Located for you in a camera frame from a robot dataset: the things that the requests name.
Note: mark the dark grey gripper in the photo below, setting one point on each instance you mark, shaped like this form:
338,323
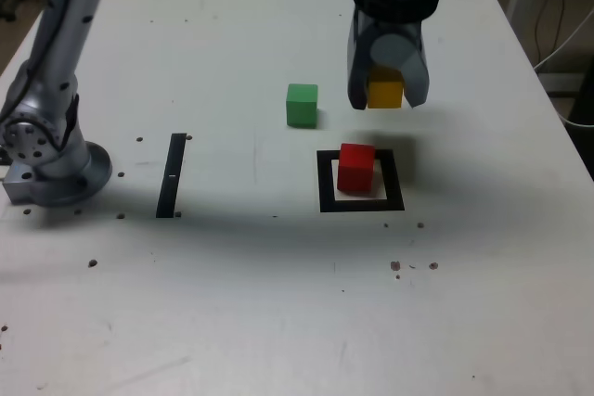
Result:
394,28

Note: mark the yellow cube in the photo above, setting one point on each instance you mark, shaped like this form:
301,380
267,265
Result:
384,94

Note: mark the green cube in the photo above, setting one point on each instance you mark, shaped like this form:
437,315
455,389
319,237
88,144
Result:
301,108

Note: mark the red cube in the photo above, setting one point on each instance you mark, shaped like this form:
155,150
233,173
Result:
355,173

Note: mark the black tape square outline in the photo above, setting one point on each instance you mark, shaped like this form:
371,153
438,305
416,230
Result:
362,206

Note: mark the black tape strip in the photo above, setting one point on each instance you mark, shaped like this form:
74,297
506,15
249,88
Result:
169,182

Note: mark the dark background object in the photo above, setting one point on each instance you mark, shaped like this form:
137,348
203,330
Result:
11,2

